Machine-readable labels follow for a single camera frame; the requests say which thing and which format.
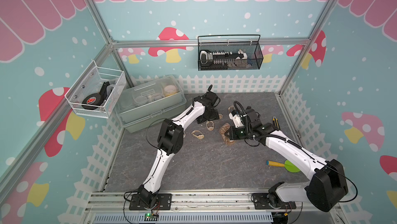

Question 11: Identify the green yellow toy paddle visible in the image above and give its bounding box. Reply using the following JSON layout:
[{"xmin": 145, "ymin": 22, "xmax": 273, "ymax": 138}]
[{"xmin": 266, "ymin": 160, "xmax": 300, "ymax": 173}]

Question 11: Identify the yellow black utility knife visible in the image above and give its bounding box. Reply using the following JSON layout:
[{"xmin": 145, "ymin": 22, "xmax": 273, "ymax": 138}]
[{"xmin": 273, "ymin": 116, "xmax": 280, "ymax": 131}]

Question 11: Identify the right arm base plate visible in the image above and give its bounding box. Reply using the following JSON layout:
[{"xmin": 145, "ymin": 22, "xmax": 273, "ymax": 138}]
[{"xmin": 250, "ymin": 193, "xmax": 296, "ymax": 212}]

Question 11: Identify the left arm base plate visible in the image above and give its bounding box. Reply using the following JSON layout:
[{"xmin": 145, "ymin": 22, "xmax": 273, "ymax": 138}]
[{"xmin": 128, "ymin": 194, "xmax": 172, "ymax": 211}]

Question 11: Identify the translucent green storage box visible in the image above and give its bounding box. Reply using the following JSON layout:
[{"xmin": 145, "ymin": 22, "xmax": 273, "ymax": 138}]
[{"xmin": 114, "ymin": 75, "xmax": 187, "ymax": 128}]

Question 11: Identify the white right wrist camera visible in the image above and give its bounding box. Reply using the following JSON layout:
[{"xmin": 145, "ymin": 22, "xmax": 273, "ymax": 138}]
[{"xmin": 229, "ymin": 113, "xmax": 245, "ymax": 128}]

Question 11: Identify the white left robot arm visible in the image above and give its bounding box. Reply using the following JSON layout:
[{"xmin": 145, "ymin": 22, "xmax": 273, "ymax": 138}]
[{"xmin": 136, "ymin": 90, "xmax": 221, "ymax": 209}]

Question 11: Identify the green lit circuit board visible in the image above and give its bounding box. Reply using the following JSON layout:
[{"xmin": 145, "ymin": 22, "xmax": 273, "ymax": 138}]
[{"xmin": 144, "ymin": 213, "xmax": 159, "ymax": 222}]

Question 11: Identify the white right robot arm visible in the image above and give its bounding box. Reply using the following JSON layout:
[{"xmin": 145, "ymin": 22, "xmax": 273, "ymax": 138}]
[{"xmin": 225, "ymin": 102, "xmax": 348, "ymax": 212}]

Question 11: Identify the cream square dial watch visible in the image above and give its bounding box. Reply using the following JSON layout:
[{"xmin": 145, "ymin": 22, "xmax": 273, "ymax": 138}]
[{"xmin": 228, "ymin": 106, "xmax": 235, "ymax": 113}]

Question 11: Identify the black tape roll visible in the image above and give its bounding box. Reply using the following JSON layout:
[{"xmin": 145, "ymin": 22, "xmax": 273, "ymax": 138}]
[{"xmin": 82, "ymin": 93, "xmax": 104, "ymax": 110}]

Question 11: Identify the clear acrylic wall bin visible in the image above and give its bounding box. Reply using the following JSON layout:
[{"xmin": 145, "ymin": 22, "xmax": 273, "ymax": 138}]
[{"xmin": 65, "ymin": 61, "xmax": 126, "ymax": 119}]

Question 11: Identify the black wire mesh basket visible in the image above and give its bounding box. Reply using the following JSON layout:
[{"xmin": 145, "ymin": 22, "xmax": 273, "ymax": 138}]
[{"xmin": 197, "ymin": 35, "xmax": 264, "ymax": 71}]

